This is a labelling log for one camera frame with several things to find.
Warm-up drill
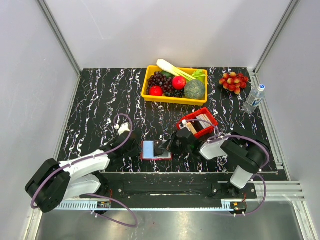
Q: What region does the red card holder wallet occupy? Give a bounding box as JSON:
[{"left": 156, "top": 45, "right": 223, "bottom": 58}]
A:
[{"left": 140, "top": 140, "right": 173, "bottom": 161}]

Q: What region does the stack of credit cards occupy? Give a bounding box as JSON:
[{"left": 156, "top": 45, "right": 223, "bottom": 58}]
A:
[{"left": 186, "top": 113, "right": 214, "bottom": 133}]

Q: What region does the black VIP credit card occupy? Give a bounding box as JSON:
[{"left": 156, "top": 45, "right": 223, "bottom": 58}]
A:
[{"left": 153, "top": 140, "right": 164, "bottom": 159}]

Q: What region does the red plastic card bin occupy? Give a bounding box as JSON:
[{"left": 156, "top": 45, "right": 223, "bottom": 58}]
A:
[{"left": 176, "top": 107, "right": 219, "bottom": 139}]

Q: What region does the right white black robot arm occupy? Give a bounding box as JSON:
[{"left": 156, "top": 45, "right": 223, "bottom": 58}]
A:
[{"left": 160, "top": 119, "right": 270, "bottom": 198}]

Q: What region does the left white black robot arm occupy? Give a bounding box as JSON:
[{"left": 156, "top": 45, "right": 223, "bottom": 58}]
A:
[{"left": 25, "top": 122, "right": 141, "bottom": 213}]

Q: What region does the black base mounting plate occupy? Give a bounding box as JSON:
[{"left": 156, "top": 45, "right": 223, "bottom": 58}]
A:
[{"left": 79, "top": 171, "right": 258, "bottom": 201}]

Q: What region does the yellow plastic fruit tray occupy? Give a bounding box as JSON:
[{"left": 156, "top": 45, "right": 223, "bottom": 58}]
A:
[{"left": 141, "top": 65, "right": 208, "bottom": 106}]

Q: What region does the red apple lower left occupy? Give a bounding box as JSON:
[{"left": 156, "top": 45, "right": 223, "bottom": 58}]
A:
[{"left": 149, "top": 86, "right": 163, "bottom": 97}]

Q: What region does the red apple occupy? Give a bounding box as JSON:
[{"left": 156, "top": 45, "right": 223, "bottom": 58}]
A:
[
  {"left": 149, "top": 86, "right": 163, "bottom": 97},
  {"left": 172, "top": 76, "right": 187, "bottom": 90}
]

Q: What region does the red apple upper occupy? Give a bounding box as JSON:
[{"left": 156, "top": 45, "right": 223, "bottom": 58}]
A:
[{"left": 172, "top": 76, "right": 187, "bottom": 90}]

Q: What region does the dark purple grape bunch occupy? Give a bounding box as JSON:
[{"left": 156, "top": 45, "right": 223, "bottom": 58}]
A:
[{"left": 146, "top": 71, "right": 184, "bottom": 98}]

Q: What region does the dark green cucumber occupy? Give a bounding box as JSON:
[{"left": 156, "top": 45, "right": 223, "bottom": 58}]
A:
[{"left": 161, "top": 71, "right": 174, "bottom": 78}]

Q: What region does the green lettuce leaf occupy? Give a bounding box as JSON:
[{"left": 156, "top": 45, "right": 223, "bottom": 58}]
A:
[{"left": 191, "top": 69, "right": 206, "bottom": 83}]

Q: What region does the white green leek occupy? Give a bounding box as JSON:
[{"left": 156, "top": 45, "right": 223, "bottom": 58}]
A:
[{"left": 156, "top": 59, "right": 196, "bottom": 81}]

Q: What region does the clear water bottle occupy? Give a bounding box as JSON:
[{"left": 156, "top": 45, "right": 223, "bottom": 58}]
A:
[{"left": 242, "top": 84, "right": 266, "bottom": 115}]

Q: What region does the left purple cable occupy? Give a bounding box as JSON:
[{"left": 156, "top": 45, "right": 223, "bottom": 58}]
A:
[{"left": 30, "top": 113, "right": 140, "bottom": 228}]

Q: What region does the purple cable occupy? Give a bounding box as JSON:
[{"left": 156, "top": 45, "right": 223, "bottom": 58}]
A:
[
  {"left": 183, "top": 119, "right": 271, "bottom": 217},
  {"left": 30, "top": 113, "right": 140, "bottom": 228}
]

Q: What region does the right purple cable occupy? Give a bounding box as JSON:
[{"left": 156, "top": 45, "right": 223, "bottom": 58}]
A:
[{"left": 183, "top": 119, "right": 271, "bottom": 217}]

